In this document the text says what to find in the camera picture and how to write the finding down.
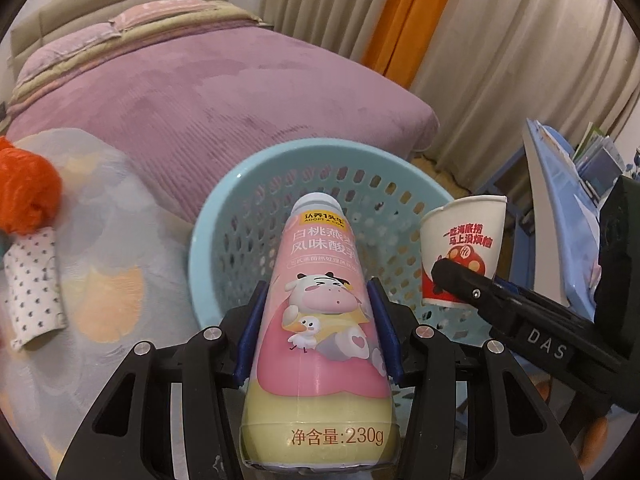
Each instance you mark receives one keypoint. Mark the red white paper cup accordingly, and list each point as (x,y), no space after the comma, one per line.
(467,231)

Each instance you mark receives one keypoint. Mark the purple bed cover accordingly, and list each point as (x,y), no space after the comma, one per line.
(186,110)

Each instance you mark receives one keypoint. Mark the purple left pillow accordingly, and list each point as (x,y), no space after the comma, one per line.
(66,47)

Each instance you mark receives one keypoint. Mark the patterned round table cloth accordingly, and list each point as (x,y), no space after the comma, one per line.
(121,247)

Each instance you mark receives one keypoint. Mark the stack of blue books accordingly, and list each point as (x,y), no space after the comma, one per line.
(567,231)

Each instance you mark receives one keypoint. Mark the pink right pillow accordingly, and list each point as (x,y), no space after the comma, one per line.
(152,11)

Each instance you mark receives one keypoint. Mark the light blue plastic basket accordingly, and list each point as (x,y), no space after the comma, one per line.
(237,233)

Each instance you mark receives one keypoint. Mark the white heart-patterned pouch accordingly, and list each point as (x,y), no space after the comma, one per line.
(34,301)

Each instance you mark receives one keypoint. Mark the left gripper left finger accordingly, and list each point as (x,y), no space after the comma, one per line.
(126,433)

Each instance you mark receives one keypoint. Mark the pink yogurt drink bottle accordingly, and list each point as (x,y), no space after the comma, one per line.
(318,397)

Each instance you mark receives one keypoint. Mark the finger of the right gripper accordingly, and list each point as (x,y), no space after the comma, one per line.
(480,287)

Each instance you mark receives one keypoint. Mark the beige curtain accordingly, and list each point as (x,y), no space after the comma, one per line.
(493,64)

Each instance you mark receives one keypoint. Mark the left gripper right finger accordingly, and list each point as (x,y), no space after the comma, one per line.
(512,434)

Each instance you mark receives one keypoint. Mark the person's right hand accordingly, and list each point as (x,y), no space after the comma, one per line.
(593,443)

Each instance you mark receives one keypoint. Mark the orange curtain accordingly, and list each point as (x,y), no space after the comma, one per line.
(401,38)

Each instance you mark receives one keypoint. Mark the orange plastic bag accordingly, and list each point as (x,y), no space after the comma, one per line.
(30,193)

